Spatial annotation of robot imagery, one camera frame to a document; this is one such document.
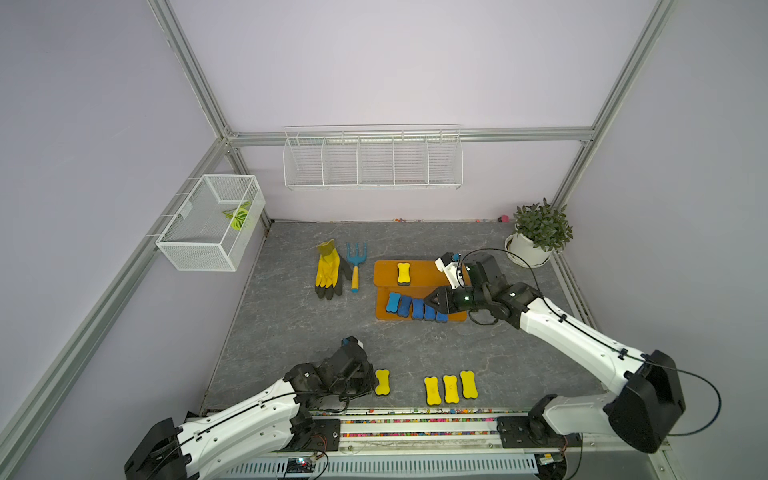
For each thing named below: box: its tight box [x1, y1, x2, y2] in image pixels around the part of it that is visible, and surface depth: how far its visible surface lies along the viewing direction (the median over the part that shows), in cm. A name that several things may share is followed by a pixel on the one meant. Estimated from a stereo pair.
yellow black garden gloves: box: [315, 238, 352, 300], surface depth 107 cm
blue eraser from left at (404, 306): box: [397, 295, 412, 318], surface depth 96 cm
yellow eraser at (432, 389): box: [424, 376, 442, 406], surface depth 80 cm
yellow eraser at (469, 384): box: [460, 370, 478, 399], surface depth 82 cm
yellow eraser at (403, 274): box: [397, 262, 411, 286], surface depth 88 cm
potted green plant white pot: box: [504, 197, 573, 268], surface depth 96 cm
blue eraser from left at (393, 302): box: [386, 292, 401, 313], surface depth 97 cm
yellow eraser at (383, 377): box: [374, 369, 391, 396], surface depth 80 cm
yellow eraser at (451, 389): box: [443, 375, 460, 404], surface depth 80 cm
